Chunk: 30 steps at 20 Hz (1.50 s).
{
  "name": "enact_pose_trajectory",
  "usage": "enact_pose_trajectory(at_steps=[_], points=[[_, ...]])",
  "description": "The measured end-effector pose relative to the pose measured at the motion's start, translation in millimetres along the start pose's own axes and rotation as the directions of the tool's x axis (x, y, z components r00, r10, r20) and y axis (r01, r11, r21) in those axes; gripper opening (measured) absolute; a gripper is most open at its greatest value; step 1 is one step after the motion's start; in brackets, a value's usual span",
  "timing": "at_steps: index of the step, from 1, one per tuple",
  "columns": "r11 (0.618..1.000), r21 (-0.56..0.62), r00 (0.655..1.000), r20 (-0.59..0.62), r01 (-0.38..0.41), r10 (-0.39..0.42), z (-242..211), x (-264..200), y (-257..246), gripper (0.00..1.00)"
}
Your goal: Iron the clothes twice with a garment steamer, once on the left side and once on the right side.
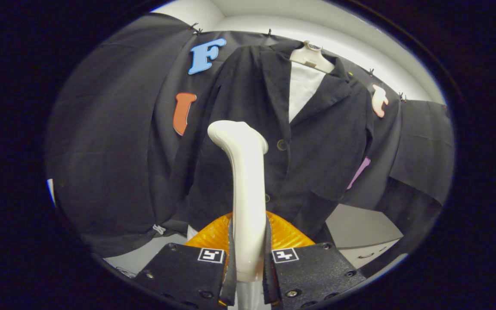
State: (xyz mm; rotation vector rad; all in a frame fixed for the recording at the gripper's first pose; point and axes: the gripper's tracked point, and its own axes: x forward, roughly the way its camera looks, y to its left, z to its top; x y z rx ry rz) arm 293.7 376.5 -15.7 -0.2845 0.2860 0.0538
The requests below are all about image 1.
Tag white garment steamer head with hose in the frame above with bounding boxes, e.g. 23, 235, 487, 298
208, 121, 269, 310

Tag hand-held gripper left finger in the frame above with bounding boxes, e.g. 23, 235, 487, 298
134, 211, 236, 307

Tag black backdrop cloth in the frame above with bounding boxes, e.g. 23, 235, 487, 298
46, 12, 455, 278

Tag white clothes hanger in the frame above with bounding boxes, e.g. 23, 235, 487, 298
290, 40, 335, 74

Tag grey cabinet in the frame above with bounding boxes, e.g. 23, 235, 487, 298
325, 203, 403, 270

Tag white shirt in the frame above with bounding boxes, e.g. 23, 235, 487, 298
186, 62, 327, 241

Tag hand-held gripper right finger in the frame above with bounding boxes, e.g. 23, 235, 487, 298
263, 210, 367, 307

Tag black blazer jacket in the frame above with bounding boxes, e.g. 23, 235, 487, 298
168, 41, 375, 239

